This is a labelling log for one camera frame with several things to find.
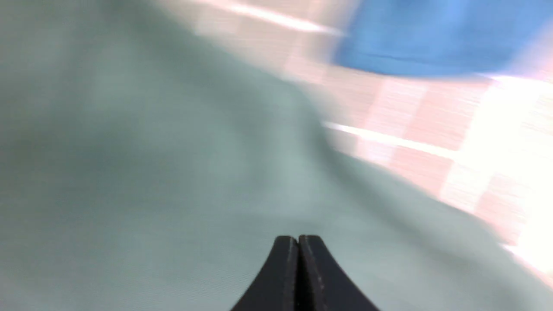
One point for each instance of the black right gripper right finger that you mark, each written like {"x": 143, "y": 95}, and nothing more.
{"x": 322, "y": 285}

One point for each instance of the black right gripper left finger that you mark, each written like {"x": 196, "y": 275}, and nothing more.
{"x": 274, "y": 287}

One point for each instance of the green long-sleeve top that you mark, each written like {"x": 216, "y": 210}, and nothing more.
{"x": 143, "y": 168}

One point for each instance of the grey checkered tablecloth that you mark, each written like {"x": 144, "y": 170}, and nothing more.
{"x": 482, "y": 145}

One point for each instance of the blue t-shirt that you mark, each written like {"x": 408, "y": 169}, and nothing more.
{"x": 440, "y": 38}

